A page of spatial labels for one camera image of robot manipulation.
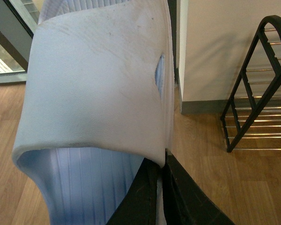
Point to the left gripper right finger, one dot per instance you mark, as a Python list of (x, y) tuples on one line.
[(184, 203)]

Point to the black metal shoe rack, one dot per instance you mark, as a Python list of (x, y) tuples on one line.
[(251, 118)]

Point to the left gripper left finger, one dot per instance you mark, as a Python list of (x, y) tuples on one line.
[(139, 205)]

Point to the light blue slipper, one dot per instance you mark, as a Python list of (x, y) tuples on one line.
[(99, 99)]

